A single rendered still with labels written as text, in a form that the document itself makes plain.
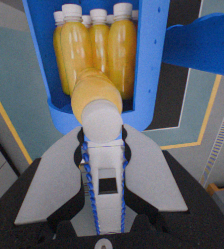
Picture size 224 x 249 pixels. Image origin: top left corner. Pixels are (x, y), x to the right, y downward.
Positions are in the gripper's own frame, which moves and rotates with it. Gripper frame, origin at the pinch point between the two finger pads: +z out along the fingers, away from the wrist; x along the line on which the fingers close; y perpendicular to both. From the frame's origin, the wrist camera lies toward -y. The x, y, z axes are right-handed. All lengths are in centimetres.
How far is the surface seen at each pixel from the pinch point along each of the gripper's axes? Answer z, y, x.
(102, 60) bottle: 25.4, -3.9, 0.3
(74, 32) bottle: 21.7, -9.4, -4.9
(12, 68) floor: 134, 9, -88
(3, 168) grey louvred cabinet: 114, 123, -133
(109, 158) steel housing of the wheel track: 42, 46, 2
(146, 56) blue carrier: 13.7, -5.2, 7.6
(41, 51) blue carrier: 24.5, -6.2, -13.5
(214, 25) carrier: 56, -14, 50
